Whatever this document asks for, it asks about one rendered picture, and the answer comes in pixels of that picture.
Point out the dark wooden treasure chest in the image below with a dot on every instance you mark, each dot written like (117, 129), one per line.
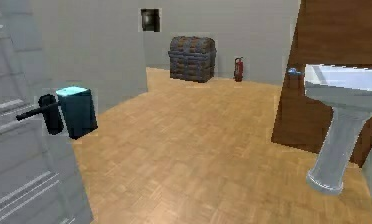
(192, 60)

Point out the red fire extinguisher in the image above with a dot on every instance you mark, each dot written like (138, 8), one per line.
(238, 70)

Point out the dark teal block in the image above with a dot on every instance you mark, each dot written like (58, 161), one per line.
(79, 115)

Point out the small blue knob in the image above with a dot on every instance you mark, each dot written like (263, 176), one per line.
(294, 71)

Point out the brown wooden door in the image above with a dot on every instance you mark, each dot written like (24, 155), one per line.
(327, 36)

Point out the pale grey panelled door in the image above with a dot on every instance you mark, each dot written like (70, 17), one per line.
(24, 173)

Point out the dark framed wall picture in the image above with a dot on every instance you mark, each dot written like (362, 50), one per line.
(150, 20)

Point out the white pedestal sink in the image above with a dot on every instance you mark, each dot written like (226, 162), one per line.
(340, 140)

